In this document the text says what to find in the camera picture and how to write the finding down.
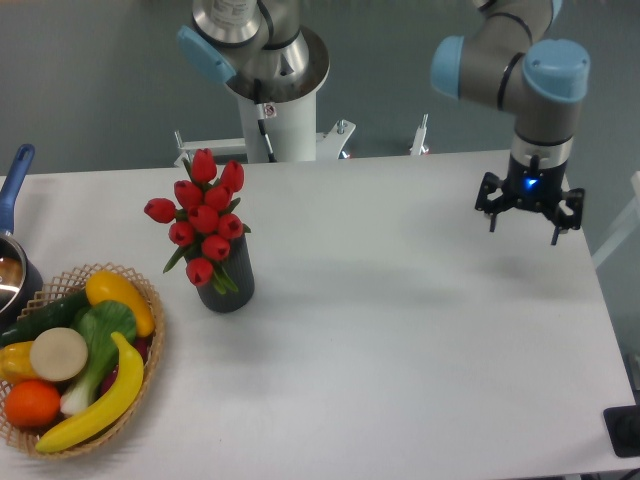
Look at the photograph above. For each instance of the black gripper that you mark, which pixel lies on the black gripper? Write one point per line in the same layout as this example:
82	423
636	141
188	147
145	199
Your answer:
534	183

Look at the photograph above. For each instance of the red tulip bouquet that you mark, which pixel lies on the red tulip bouquet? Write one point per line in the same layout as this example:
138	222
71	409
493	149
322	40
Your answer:
201	217

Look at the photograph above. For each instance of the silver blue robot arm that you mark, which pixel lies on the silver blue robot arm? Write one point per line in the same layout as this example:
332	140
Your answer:
511	66

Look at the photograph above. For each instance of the dark grey ribbed vase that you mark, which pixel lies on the dark grey ribbed vase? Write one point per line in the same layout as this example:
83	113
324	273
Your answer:
232	283

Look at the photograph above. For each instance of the black device at table edge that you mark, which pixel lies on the black device at table edge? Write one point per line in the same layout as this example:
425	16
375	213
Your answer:
622	424

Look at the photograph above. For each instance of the dark red fruit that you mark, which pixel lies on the dark red fruit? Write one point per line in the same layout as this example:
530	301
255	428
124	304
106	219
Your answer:
142	346

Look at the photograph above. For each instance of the yellow banana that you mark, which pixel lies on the yellow banana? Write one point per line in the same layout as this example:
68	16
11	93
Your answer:
106	410

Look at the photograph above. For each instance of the green bok choy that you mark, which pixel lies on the green bok choy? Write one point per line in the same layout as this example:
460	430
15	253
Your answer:
95	325

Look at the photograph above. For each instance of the dark green cucumber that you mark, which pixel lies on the dark green cucumber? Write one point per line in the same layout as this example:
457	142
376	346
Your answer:
58	313

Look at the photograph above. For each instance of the beige round disc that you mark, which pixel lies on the beige round disc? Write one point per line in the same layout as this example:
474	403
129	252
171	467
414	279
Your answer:
58	354

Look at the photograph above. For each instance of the orange fruit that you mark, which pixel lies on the orange fruit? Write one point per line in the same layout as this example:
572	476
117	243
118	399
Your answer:
32	404

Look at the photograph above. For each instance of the yellow bell pepper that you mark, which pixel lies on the yellow bell pepper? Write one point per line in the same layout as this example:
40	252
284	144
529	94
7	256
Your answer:
16	365

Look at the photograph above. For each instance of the woven wicker basket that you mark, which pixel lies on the woven wicker basket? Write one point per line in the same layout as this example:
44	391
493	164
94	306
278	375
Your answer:
60	286

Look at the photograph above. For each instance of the white frame at right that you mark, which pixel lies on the white frame at right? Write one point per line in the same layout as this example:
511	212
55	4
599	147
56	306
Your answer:
626	222

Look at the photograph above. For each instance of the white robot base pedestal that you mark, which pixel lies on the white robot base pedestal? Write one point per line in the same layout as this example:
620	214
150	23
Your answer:
274	67

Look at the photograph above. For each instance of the blue handled saucepan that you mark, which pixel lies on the blue handled saucepan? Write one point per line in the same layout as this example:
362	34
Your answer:
20	279

